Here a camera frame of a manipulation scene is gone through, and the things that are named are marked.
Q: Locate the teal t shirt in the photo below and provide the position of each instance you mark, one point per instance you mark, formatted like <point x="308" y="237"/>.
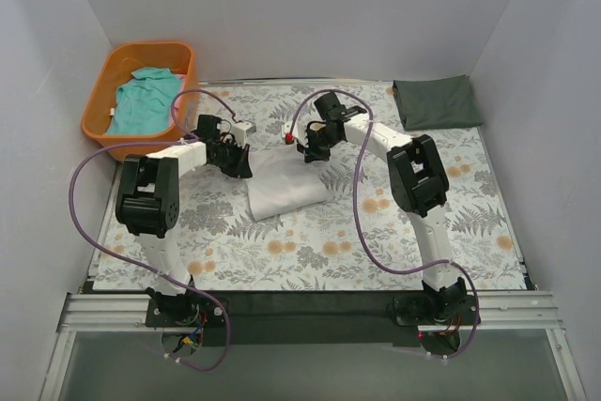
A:
<point x="141" y="104"/>

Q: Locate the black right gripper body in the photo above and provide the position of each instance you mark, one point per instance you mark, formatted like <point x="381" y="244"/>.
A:
<point x="314" y="142"/>

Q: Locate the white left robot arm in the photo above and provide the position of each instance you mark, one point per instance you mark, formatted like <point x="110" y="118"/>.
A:
<point x="148" y="205"/>

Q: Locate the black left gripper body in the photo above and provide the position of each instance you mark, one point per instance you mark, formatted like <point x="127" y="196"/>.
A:
<point x="233" y="160"/>

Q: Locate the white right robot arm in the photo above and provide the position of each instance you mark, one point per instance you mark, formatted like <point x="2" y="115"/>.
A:
<point x="419" y="186"/>

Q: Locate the aluminium frame rail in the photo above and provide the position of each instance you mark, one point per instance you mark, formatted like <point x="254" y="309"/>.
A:
<point x="499" y="310"/>

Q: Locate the folded dark green t shirt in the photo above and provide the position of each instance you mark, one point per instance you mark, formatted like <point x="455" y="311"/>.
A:
<point x="436" y="104"/>

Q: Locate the pink t shirt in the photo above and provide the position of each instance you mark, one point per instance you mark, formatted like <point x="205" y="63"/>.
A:
<point x="174" y="85"/>

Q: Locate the white t shirt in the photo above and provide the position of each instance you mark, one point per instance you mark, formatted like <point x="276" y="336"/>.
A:
<point x="282" y="182"/>

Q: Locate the orange plastic basket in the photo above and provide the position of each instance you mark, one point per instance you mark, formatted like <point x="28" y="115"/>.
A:
<point x="176" y="56"/>

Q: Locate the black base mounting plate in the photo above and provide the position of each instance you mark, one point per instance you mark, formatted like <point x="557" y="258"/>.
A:
<point x="399" y="318"/>

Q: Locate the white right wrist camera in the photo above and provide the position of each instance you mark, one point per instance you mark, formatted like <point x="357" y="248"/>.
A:
<point x="293" y="134"/>

